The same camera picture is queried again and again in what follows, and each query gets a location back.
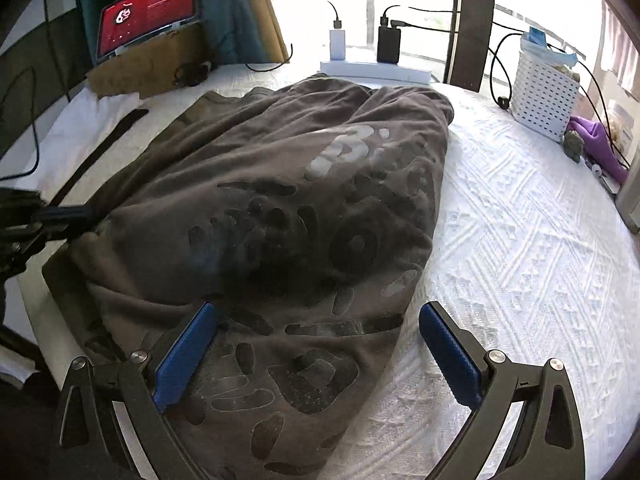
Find dark window post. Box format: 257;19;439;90
445;0;496;93

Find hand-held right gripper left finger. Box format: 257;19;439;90
47;301;218;480

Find black coiled cable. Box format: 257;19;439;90
175;60;213;86

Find black strap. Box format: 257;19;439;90
47;108;151;208

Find black charger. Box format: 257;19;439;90
376;25;401;64

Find dark grey printed t-shirt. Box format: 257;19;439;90
42;74;455;480

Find stainless steel tumbler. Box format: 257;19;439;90
615;160;640;233

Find clear plastic jar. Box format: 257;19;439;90
605;105;636;153

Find small green figurine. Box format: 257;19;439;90
562;130;586;163

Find hanging clothes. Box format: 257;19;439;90
600;0;640;91

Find brown cardboard box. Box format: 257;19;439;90
86;22;211;98

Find black cable with plug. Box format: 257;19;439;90
490;32;526;111

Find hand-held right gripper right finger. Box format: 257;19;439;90
419;301;587;480

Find purple cloth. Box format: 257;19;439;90
567;115;630;183

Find tablet with red screen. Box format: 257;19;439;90
95;0;201;66

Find white power strip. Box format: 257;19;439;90
319;60;434;86

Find white charger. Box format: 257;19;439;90
328;29;347;62

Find white perforated plastic basket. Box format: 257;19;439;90
510;50;582;143

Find teal curtain with yellow edge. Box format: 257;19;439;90
77;0;291;68

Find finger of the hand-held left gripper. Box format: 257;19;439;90
27;222;96;248
34;204;97;224

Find balcony railing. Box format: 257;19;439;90
280;0;571;61

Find blue face mask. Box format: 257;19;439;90
520;27;586;66

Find white textured table cover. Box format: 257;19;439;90
0;62;640;480

